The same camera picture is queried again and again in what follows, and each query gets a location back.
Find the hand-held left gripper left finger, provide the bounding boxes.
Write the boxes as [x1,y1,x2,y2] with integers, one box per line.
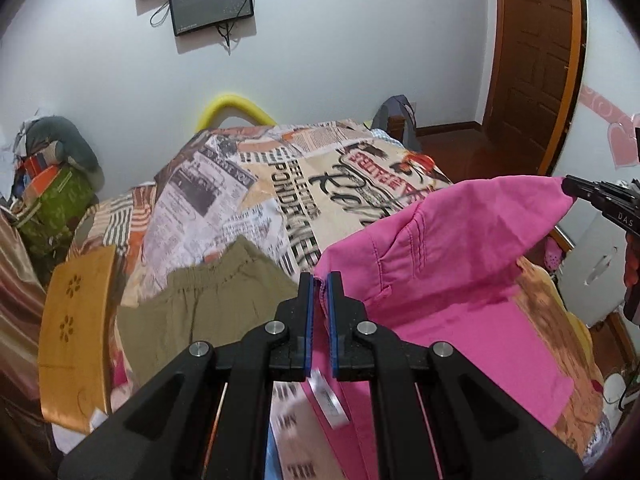
[57,272,315,480]

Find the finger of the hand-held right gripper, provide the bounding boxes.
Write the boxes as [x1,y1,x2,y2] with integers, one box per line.
[561,175,608,211]

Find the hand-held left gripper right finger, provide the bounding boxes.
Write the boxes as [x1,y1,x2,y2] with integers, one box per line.
[327,272,586,480]

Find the pink pants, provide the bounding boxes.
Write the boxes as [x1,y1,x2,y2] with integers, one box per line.
[306,175,577,480]

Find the olive green pants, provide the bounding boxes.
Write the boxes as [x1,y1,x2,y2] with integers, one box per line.
[116,236,302,392]

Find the white cabinet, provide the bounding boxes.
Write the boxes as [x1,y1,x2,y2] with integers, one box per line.
[557,210,632,329]

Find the brown wooden door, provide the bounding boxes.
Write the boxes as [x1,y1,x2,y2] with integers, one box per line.
[482,0,589,177]

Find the printed newspaper pattern blanket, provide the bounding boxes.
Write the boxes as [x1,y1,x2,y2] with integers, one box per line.
[55,120,608,480]

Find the magenta fluffy cloth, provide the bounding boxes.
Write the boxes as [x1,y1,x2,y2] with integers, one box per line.
[112,354,135,390]

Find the grey blue backpack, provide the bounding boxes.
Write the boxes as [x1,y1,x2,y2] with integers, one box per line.
[370,95,424,153]

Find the yellow foam tube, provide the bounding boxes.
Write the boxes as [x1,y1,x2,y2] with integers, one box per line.
[196,92,277,133]

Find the wooden headboard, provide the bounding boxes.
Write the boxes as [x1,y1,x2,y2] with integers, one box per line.
[39,245,119,434]

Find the green patterned bag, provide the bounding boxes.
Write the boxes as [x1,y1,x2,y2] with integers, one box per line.
[17,167,99,257]

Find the striped brown curtain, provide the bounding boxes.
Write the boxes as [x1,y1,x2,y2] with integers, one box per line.
[0,210,51,401]

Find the orange box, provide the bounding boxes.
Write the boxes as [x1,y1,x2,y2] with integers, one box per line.
[22,155,67,192]

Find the small black monitor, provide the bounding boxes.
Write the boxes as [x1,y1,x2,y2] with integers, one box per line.
[167,0,256,37]

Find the pink heart wall decal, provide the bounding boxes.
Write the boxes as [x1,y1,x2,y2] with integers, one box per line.
[580,85,640,169]

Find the black cable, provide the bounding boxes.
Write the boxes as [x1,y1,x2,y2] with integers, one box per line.
[217,19,237,56]

